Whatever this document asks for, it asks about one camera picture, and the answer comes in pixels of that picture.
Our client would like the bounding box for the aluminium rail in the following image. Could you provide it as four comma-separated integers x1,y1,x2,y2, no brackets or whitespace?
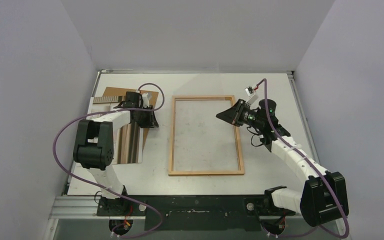
50,194,306,220

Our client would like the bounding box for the brown backing board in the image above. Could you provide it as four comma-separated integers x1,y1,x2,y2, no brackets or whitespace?
102,86,160,143

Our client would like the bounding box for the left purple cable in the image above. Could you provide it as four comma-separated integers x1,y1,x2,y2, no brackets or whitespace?
52,82,166,240

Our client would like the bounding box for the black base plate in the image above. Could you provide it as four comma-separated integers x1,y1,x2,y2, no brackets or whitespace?
96,194,295,232

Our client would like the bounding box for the clear acrylic sheet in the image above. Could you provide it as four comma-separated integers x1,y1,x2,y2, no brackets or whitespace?
173,99,239,172

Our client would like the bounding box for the wooden picture frame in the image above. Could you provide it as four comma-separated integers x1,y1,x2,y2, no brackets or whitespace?
168,95,245,176

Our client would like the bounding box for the photo print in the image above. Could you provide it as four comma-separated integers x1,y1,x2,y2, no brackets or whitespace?
87,95,144,165

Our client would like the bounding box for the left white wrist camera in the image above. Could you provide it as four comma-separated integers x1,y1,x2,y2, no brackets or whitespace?
141,92,152,108

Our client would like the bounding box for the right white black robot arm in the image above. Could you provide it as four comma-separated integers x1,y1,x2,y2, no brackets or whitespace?
216,99,349,227

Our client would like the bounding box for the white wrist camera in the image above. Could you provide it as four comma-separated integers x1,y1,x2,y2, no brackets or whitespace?
245,86,259,107
141,92,152,108

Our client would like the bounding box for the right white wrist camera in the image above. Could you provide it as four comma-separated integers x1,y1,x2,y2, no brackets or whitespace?
245,86,259,107

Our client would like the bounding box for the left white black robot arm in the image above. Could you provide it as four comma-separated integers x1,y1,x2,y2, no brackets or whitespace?
73,90,159,216

